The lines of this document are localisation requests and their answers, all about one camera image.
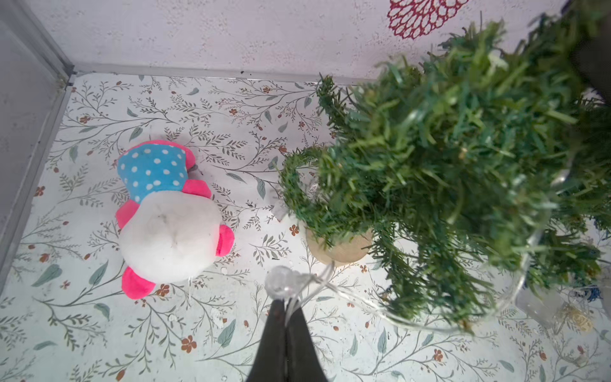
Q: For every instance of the clear string light battery box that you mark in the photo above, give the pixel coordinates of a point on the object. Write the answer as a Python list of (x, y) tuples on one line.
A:
[(546, 307)]

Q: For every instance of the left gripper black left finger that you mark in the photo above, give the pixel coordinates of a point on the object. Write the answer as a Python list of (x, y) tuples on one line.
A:
[(270, 361)]

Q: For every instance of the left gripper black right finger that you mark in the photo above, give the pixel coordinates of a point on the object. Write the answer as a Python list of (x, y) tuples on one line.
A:
[(301, 359)]

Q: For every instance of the pink white plush toy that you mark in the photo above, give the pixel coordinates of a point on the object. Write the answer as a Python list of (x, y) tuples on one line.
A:
[(171, 229)]

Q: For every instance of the small green christmas tree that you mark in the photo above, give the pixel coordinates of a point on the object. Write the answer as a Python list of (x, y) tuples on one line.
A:
[(477, 155)]

